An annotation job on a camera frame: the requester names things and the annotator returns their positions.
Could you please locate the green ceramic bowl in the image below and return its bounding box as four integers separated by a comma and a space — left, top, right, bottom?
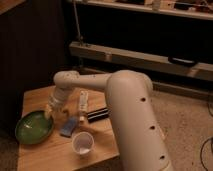
15, 110, 54, 145

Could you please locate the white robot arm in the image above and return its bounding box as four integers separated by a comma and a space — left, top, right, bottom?
45, 70, 174, 171

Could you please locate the blue sponge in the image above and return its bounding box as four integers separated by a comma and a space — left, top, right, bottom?
60, 117, 78, 137

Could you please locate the black striped box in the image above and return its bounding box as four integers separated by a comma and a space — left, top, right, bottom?
87, 108, 109, 123

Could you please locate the wooden table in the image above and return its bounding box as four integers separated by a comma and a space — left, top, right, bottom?
17, 86, 119, 171

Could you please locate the white paper cup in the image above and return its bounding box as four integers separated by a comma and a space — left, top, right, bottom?
72, 132, 94, 156

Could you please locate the metal pole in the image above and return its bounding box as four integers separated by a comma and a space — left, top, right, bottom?
72, 0, 83, 45

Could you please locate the long grey metal case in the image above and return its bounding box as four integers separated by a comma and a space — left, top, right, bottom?
69, 41, 213, 81

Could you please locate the wooden shelf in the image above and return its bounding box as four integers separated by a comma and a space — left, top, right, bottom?
66, 0, 213, 21

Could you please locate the black case handle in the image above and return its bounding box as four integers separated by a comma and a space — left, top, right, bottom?
168, 57, 198, 67

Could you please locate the black cable on floor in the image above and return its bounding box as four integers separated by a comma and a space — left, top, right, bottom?
199, 96, 213, 171

